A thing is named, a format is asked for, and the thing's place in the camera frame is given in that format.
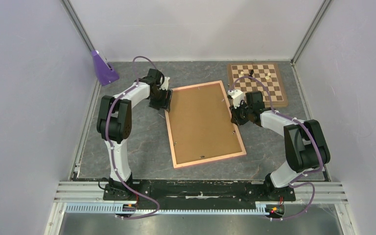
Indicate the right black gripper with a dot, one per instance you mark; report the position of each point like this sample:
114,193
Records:
235,112

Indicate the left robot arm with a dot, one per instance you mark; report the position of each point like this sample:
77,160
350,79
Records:
114,123

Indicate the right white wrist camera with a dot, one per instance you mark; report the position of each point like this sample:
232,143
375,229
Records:
236,97

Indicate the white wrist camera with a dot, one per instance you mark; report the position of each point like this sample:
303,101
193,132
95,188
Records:
164,83
236,97

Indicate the aluminium rail frame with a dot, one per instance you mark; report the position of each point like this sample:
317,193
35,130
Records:
87,197

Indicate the brown cardboard backing board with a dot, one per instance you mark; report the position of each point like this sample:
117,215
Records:
204,123

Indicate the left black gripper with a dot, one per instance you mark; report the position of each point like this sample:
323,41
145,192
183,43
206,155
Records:
165,103

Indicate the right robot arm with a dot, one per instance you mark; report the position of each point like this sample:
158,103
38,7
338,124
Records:
306,150

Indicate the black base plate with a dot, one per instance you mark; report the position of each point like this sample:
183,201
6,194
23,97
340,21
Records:
196,194

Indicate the wooden chessboard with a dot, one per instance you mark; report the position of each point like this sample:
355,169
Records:
272,89

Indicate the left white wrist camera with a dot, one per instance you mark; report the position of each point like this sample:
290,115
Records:
164,83

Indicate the white chess piece right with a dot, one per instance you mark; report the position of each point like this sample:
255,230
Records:
267,76

